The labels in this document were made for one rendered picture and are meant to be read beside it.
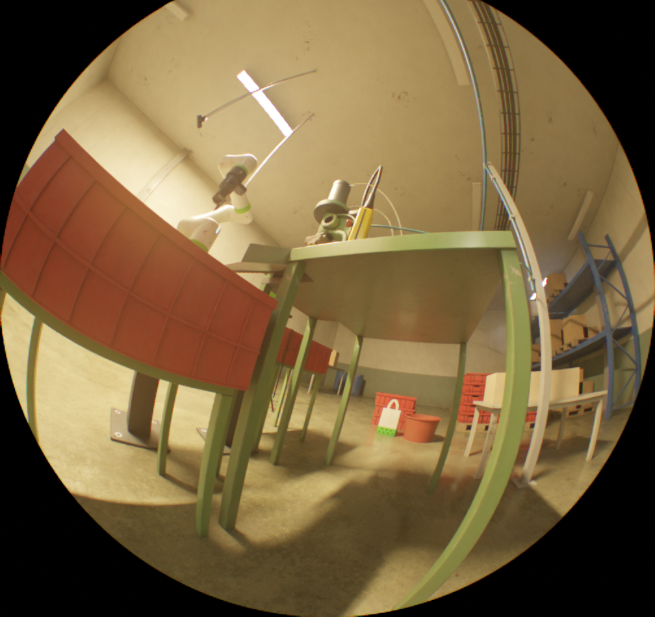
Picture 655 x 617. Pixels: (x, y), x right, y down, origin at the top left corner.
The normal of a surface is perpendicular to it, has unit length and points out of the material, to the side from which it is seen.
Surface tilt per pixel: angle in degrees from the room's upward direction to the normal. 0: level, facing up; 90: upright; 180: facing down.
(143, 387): 90
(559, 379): 90
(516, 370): 90
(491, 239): 90
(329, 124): 180
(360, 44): 180
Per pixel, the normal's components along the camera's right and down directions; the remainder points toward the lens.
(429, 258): -0.25, 0.89
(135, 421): 0.81, -0.04
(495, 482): -0.48, -0.46
